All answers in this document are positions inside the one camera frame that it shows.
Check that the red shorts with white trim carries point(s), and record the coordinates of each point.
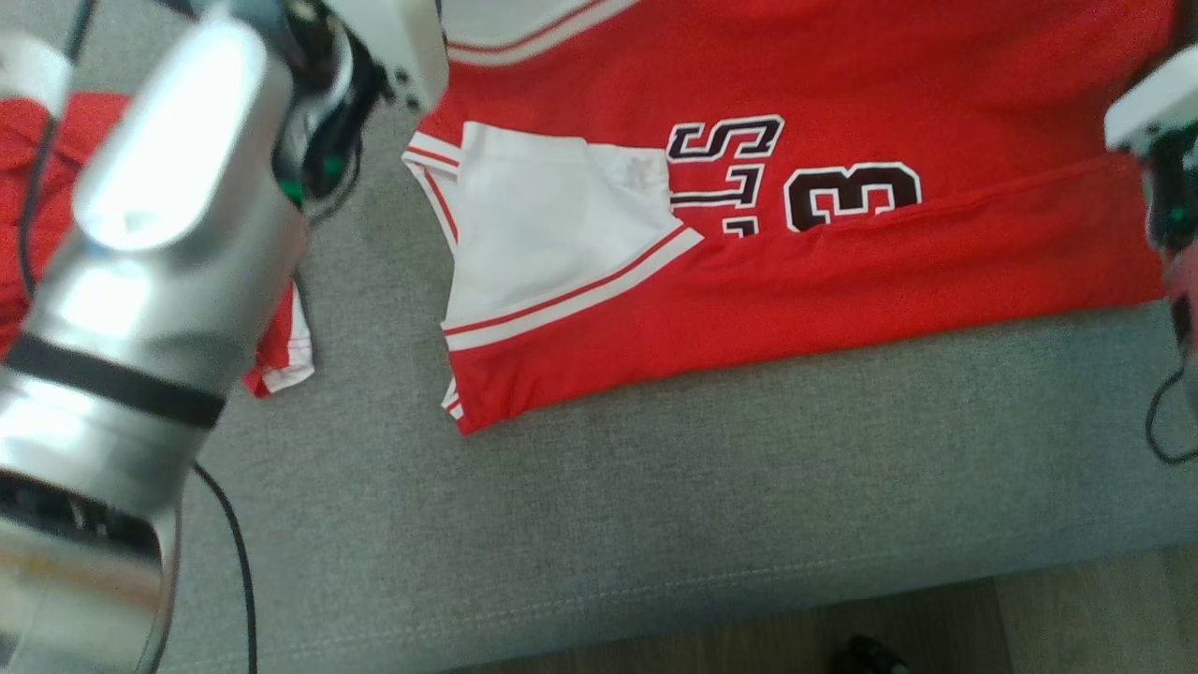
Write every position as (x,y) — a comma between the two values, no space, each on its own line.
(281,351)

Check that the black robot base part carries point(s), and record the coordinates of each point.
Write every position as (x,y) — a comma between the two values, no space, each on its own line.
(866,655)

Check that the red numbered basketball jersey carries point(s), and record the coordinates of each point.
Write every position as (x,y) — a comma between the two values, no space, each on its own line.
(842,281)

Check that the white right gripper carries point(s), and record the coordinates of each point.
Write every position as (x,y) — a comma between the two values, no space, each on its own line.
(1156,103)

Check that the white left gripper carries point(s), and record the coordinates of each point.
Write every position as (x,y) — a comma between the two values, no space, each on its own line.
(402,47)

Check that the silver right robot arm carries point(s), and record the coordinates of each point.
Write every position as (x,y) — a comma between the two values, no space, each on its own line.
(1179,206)

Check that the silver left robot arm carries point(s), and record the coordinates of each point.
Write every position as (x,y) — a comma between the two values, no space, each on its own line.
(159,281)

